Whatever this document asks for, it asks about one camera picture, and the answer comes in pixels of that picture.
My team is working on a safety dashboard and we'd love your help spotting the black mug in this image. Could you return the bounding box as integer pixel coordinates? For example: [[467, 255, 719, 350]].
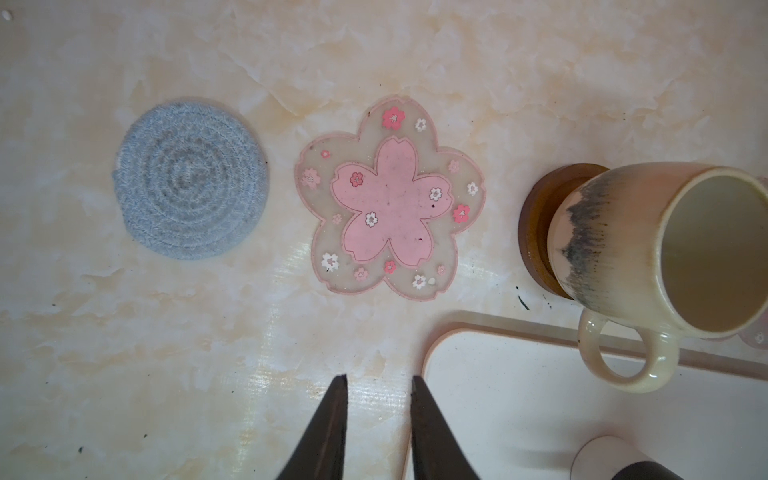
[[570, 436, 682, 480]]

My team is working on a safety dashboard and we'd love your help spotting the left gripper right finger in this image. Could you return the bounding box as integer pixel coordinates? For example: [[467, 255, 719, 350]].
[[410, 376, 479, 480]]

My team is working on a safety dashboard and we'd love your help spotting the clear plastic tray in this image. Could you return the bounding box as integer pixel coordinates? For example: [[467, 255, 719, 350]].
[[422, 329, 767, 479]]

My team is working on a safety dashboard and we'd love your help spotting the beige mug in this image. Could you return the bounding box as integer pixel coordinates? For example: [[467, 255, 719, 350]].
[[547, 162, 767, 393]]

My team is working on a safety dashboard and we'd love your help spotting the grey round coaster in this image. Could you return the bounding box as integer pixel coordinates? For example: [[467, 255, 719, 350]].
[[112, 99, 269, 260]]

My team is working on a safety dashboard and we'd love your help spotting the pink flower coaster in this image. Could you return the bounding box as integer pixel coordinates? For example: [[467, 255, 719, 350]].
[[295, 96, 486, 301]]

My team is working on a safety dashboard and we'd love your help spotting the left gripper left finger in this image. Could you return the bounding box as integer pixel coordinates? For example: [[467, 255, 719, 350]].
[[278, 375, 348, 480]]

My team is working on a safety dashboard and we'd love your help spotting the brown wooden round coaster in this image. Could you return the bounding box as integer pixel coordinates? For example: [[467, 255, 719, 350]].
[[517, 163, 608, 300]]

